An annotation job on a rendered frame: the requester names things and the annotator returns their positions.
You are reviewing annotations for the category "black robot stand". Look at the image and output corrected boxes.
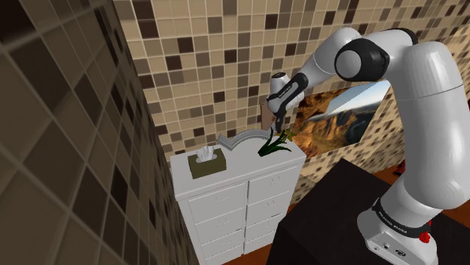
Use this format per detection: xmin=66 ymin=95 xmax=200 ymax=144
xmin=265 ymin=157 xmax=470 ymax=265

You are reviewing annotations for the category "white chest of drawers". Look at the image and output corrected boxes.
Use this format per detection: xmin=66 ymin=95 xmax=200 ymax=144
xmin=169 ymin=137 xmax=307 ymax=265

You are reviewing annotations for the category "olive tissue box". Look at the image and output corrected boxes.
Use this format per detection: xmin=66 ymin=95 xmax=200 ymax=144
xmin=187 ymin=145 xmax=227 ymax=180

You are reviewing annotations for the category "grey curved arch piece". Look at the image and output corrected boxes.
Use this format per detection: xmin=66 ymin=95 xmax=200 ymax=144
xmin=216 ymin=129 xmax=273 ymax=151

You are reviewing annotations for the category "landscape wall picture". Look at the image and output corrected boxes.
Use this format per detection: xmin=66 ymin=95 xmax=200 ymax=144
xmin=291 ymin=80 xmax=392 ymax=160

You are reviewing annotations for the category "green leafy plant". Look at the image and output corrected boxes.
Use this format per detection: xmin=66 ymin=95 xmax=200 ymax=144
xmin=258 ymin=126 xmax=298 ymax=157

